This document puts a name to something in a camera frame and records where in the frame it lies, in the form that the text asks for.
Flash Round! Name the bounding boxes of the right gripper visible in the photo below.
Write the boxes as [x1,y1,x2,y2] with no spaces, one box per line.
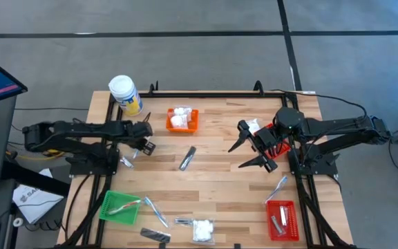
[228,120,279,173]

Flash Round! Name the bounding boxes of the white printed box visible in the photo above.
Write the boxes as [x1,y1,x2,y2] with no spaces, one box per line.
[12,168,64,225]

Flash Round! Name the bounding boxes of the black desk beam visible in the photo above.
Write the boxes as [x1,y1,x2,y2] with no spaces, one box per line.
[1,160,70,197]

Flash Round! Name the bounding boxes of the bagged red toothbrush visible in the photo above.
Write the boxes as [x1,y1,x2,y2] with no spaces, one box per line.
[107,199,142,216]

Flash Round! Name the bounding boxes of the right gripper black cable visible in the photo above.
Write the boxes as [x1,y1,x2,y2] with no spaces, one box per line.
[270,89,368,118]

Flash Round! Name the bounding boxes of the yellow cable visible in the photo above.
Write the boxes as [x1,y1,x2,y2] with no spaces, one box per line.
[6,149,68,161]

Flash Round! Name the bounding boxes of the orange plastic basket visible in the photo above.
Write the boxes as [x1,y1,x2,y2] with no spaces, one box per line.
[166,108,200,134]

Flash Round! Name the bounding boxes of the yellow disinfecting wipes canister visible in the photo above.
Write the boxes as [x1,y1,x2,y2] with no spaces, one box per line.
[108,75,144,117]

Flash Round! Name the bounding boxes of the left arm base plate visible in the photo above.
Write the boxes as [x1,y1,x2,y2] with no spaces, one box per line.
[69,151,120,176]

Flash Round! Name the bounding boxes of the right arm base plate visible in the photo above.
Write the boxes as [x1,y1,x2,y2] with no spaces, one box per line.
[287,147,339,176]

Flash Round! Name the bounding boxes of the bagged dark metal tool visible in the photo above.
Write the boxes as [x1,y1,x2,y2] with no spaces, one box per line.
[174,216,195,228]

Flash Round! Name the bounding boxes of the black aluminium table frame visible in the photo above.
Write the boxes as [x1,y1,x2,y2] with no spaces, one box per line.
[59,80,355,249]

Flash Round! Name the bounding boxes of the red plastic basket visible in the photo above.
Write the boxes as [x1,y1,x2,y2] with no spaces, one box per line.
[263,122,292,160]
[266,199,300,242]

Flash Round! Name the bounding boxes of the bagged metal nail clipper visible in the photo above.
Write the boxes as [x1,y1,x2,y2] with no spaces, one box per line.
[279,205,289,226]
[270,214,285,235]
[119,156,135,169]

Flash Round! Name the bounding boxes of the bagged white cotton balls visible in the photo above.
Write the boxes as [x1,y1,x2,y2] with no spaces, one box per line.
[172,105,193,120]
[191,217,216,246]
[169,115,189,131]
[245,118,262,136]

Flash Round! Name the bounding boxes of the green plastic basket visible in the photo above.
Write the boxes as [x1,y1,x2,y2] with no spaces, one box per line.
[98,190,141,226]

